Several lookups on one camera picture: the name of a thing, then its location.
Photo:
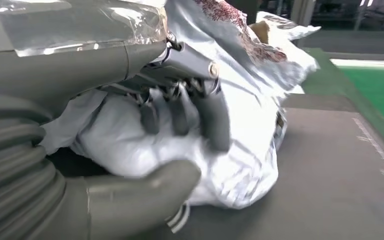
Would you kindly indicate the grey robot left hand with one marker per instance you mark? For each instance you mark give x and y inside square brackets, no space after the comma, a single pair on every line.
[62,66]

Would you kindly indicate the black inbound scanner machine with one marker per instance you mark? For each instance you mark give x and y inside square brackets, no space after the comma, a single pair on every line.
[328,165]

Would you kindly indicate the dark window frame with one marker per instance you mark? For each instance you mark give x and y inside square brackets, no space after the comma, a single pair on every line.
[344,13]

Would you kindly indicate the grey poly mailer parcel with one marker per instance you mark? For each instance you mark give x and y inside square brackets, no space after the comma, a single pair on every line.
[245,149]

